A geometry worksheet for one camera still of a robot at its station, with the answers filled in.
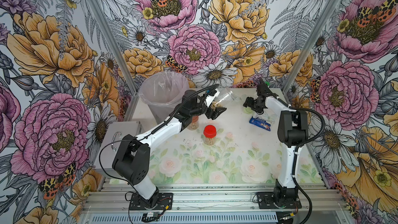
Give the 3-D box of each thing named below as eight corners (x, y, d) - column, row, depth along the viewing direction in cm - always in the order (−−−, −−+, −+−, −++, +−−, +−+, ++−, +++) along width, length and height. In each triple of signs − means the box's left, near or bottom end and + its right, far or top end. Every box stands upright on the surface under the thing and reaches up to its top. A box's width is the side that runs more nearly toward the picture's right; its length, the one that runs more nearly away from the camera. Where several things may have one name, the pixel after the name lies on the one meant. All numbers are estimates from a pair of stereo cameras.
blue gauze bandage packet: (249, 122, 105) (250, 119, 103) (251, 117, 107) (252, 115, 105) (269, 131, 101) (271, 128, 98) (271, 126, 103) (273, 123, 101)
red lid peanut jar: (203, 145, 95) (203, 135, 85) (203, 135, 99) (203, 124, 89) (215, 145, 95) (217, 135, 85) (215, 135, 99) (216, 124, 89)
